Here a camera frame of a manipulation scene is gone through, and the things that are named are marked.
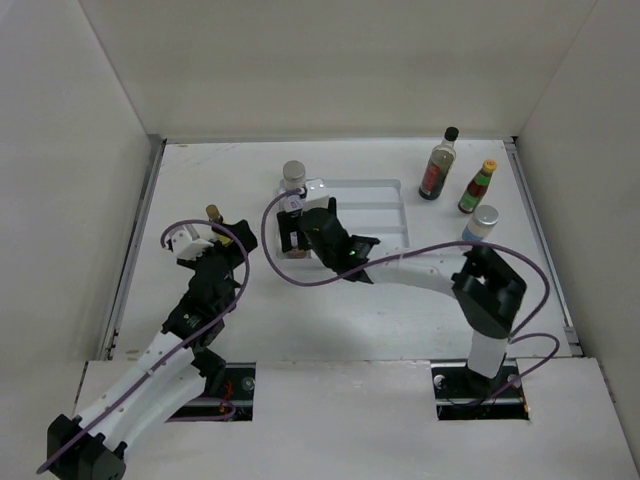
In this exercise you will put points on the dark soy sauce bottle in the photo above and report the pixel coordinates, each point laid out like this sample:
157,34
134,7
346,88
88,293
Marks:
439,164

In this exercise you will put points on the red chili sauce bottle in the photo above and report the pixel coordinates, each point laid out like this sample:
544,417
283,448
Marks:
477,187

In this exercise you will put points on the tall white granule jar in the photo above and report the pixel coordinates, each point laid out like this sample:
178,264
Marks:
294,177

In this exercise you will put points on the small yellow label bottle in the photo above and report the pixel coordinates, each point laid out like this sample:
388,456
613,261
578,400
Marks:
215,217

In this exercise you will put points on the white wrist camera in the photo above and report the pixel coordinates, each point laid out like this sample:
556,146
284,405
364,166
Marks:
313,194
188,243

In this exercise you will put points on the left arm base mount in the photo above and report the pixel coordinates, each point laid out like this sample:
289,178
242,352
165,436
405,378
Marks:
232,401

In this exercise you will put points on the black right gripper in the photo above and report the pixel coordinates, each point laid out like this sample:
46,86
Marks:
290,222

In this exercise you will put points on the small spice jar white lid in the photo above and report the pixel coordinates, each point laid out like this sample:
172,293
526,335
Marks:
295,235

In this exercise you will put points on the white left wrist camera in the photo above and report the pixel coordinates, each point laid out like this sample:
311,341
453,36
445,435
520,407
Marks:
188,243

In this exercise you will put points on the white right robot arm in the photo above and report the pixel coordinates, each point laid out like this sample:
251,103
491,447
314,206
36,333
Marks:
488,290

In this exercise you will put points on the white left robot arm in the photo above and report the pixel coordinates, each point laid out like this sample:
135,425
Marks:
176,367

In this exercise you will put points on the white powder jar silver lid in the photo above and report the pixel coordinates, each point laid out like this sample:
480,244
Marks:
481,224

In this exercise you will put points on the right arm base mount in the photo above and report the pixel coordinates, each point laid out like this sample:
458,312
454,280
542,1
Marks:
463,395

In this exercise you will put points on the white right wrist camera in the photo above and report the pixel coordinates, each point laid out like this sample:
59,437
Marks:
313,194

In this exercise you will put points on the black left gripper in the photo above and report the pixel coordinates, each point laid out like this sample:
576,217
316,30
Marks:
242,243

